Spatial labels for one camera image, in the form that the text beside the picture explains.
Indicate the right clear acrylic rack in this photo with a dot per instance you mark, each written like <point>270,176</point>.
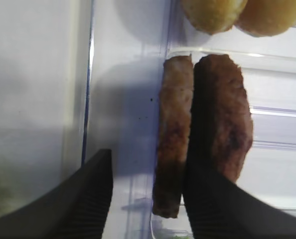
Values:
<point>130,41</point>

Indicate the brown meat patty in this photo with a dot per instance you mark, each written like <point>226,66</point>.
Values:
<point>221,124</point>
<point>174,121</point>

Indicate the right top bun in rack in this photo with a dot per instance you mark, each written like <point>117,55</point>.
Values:
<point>262,18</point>

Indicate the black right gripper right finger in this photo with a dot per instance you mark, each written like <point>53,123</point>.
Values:
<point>218,209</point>

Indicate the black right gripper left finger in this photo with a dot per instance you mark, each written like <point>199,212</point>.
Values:
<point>76,209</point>

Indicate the left top bun in rack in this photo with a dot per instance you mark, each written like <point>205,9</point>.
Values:
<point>212,16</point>

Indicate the bun in rack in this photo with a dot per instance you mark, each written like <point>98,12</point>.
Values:
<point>212,16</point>
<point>262,18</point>

